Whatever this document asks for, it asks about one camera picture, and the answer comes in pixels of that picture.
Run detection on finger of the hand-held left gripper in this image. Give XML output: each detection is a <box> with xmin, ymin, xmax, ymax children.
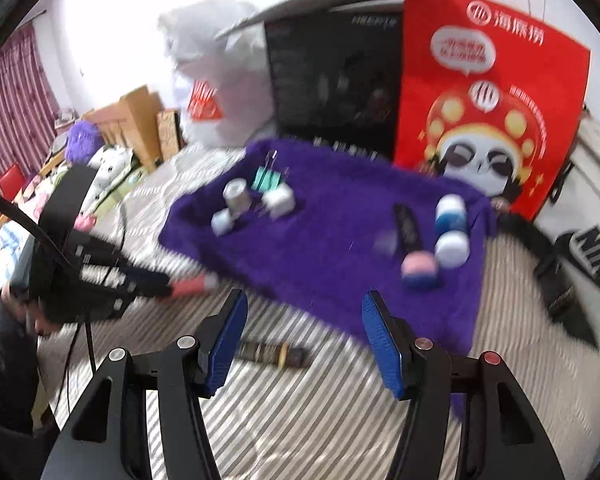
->
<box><xmin>125</xmin><ymin>265</ymin><xmax>175</xmax><ymax>302</ymax></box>

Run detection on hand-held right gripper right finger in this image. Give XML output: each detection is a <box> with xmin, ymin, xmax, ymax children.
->
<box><xmin>361</xmin><ymin>290</ymin><xmax>566</xmax><ymax>480</ymax></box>

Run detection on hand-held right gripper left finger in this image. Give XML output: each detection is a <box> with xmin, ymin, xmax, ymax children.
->
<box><xmin>42</xmin><ymin>288</ymin><xmax>249</xmax><ymax>480</ymax></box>

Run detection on pink electric toothbrush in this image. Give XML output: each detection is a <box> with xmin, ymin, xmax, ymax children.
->
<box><xmin>167</xmin><ymin>275</ymin><xmax>222</xmax><ymax>297</ymax></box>

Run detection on brown and gold tube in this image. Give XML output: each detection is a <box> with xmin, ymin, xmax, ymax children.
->
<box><xmin>237</xmin><ymin>340</ymin><xmax>308</xmax><ymax>368</ymax></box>

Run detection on pink lidded jar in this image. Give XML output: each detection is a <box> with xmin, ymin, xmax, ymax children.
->
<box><xmin>401</xmin><ymin>252</ymin><xmax>438</xmax><ymax>291</ymax></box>

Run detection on frosted white cap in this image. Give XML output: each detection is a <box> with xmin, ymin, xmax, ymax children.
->
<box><xmin>211</xmin><ymin>208</ymin><xmax>237</xmax><ymax>236</ymax></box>

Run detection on white tape roll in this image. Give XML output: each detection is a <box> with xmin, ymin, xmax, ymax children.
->
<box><xmin>223</xmin><ymin>178</ymin><xmax>253</xmax><ymax>217</ymax></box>

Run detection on black tube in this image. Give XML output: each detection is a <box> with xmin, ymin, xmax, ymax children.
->
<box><xmin>392</xmin><ymin>202</ymin><xmax>425</xmax><ymax>256</ymax></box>

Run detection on white charger plug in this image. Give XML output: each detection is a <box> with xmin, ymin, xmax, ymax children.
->
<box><xmin>262</xmin><ymin>182</ymin><xmax>297</xmax><ymax>220</ymax></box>

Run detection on person's left forearm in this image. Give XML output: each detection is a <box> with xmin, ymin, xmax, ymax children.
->
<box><xmin>0</xmin><ymin>302</ymin><xmax>43</xmax><ymax>436</ymax></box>

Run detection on person's left hand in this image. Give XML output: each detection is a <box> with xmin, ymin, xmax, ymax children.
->
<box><xmin>0</xmin><ymin>287</ymin><xmax>56</xmax><ymax>337</ymax></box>

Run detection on red chair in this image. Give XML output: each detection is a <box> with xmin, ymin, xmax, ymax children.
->
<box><xmin>0</xmin><ymin>162</ymin><xmax>26</xmax><ymax>256</ymax></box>

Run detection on printed pastel bedding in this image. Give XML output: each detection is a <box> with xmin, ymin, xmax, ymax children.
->
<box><xmin>0</xmin><ymin>145</ymin><xmax>148</xmax><ymax>311</ymax></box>

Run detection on striped bed sheet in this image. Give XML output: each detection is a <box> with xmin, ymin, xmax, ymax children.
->
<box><xmin>30</xmin><ymin>145</ymin><xmax>600</xmax><ymax>480</ymax></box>

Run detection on purple towel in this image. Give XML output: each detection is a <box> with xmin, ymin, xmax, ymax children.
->
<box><xmin>159</xmin><ymin>139</ymin><xmax>498</xmax><ymax>423</ymax></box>

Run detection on white bottle with blue label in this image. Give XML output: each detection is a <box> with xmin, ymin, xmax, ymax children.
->
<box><xmin>434</xmin><ymin>194</ymin><xmax>471</xmax><ymax>268</ymax></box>

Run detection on brown cardboard box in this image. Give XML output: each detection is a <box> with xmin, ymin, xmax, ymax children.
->
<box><xmin>82</xmin><ymin>85</ymin><xmax>166</xmax><ymax>173</ymax></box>

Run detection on brown printed picture board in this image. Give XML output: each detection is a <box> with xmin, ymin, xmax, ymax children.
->
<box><xmin>156</xmin><ymin>108</ymin><xmax>182</xmax><ymax>161</ymax></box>

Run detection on maroon striped curtain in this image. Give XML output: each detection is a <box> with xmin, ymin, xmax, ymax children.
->
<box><xmin>0</xmin><ymin>25</ymin><xmax>61</xmax><ymax>196</ymax></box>

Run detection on green binder clip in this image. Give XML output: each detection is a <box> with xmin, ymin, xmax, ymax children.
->
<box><xmin>252</xmin><ymin>150</ymin><xmax>287</xmax><ymax>192</ymax></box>

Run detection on white shopping bag orange logo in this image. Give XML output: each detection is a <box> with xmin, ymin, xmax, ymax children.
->
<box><xmin>157</xmin><ymin>0</ymin><xmax>278</xmax><ymax>148</ymax></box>

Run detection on white tote bag black logo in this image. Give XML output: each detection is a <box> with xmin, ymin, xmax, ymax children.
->
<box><xmin>532</xmin><ymin>105</ymin><xmax>600</xmax><ymax>306</ymax></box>

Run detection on black cardboard box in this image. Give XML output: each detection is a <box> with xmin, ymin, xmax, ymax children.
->
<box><xmin>215</xmin><ymin>0</ymin><xmax>441</xmax><ymax>161</ymax></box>

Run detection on red panda print bag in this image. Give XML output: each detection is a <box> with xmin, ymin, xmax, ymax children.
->
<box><xmin>392</xmin><ymin>0</ymin><xmax>592</xmax><ymax>221</ymax></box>

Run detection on black strap pouch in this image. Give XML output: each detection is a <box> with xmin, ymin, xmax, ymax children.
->
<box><xmin>495</xmin><ymin>200</ymin><xmax>600</xmax><ymax>351</ymax></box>

